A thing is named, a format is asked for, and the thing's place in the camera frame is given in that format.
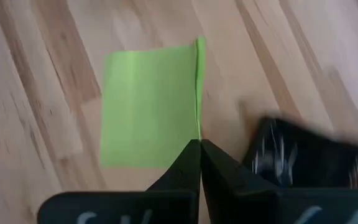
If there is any green sticky note pad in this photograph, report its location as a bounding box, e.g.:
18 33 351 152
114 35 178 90
99 35 206 169

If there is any black mesh desk organizer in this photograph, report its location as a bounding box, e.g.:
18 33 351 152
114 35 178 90
242 116 358 189

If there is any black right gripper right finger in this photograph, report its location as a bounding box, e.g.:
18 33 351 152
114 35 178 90
201 139 281 224

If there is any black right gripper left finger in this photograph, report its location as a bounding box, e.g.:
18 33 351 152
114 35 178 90
147 139 202 224

